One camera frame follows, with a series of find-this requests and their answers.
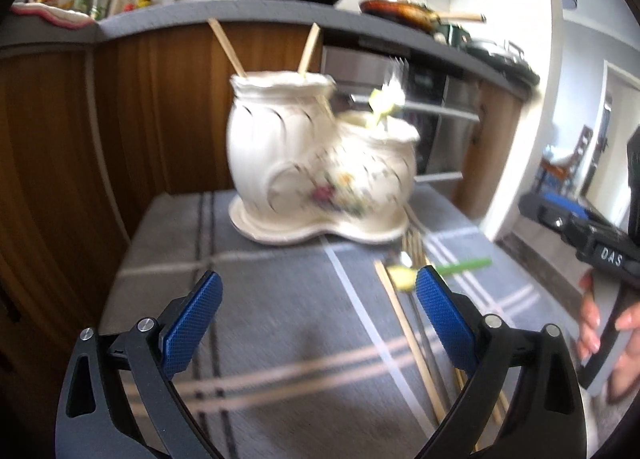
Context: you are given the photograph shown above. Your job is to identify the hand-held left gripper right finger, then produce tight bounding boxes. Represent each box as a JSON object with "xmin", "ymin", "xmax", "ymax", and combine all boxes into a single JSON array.
[{"xmin": 415, "ymin": 265, "xmax": 587, "ymax": 459}]

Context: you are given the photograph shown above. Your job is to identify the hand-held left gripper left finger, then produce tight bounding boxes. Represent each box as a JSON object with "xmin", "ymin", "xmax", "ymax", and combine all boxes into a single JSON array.
[{"xmin": 55, "ymin": 270, "xmax": 224, "ymax": 459}]

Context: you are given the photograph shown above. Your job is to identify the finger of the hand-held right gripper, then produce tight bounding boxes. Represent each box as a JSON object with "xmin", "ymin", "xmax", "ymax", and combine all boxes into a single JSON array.
[
  {"xmin": 542, "ymin": 191, "xmax": 626, "ymax": 240},
  {"xmin": 518, "ymin": 194, "xmax": 597, "ymax": 261}
]

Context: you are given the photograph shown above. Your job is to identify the wooden chopstick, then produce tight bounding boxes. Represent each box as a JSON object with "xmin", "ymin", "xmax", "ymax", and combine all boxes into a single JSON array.
[
  {"xmin": 375, "ymin": 261, "xmax": 448, "ymax": 424},
  {"xmin": 298, "ymin": 23, "xmax": 322, "ymax": 76},
  {"xmin": 207, "ymin": 19, "xmax": 247, "ymax": 78}
]

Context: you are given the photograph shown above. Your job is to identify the metal fork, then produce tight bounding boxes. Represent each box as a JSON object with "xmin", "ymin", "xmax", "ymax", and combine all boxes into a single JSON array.
[{"xmin": 401, "ymin": 228, "xmax": 453, "ymax": 415}]

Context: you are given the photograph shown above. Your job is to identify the cream floral ceramic utensil holder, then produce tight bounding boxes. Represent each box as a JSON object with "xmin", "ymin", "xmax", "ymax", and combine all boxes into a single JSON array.
[{"xmin": 226, "ymin": 71, "xmax": 421, "ymax": 235}]

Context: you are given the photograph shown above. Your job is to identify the person's right hand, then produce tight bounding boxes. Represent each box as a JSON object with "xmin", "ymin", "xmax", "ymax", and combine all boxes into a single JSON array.
[{"xmin": 575, "ymin": 271, "xmax": 640, "ymax": 407}]

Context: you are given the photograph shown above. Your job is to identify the wooden chair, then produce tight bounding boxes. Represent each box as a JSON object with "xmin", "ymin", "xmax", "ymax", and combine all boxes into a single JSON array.
[{"xmin": 537, "ymin": 124, "xmax": 593, "ymax": 194}]

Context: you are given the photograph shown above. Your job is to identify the grey plaid tablecloth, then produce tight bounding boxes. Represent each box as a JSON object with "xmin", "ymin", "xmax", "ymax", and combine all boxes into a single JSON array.
[{"xmin": 97, "ymin": 184, "xmax": 591, "ymax": 459}]

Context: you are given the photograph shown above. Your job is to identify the dark green appliance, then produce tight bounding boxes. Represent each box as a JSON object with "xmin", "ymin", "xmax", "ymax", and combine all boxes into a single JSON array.
[{"xmin": 440, "ymin": 23, "xmax": 471, "ymax": 46}]

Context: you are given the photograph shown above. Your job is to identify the wooden base cabinet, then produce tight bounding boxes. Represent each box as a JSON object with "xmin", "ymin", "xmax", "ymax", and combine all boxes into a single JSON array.
[{"xmin": 0, "ymin": 21, "xmax": 523, "ymax": 390}]

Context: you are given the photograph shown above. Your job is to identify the brown frying pan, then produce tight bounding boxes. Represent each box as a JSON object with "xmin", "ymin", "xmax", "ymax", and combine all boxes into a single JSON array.
[{"xmin": 359, "ymin": 0, "xmax": 487, "ymax": 32}]

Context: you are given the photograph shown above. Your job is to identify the grey speckled countertop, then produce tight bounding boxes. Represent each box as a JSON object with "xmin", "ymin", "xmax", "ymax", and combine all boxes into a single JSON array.
[{"xmin": 0, "ymin": 0, "xmax": 538, "ymax": 100}]

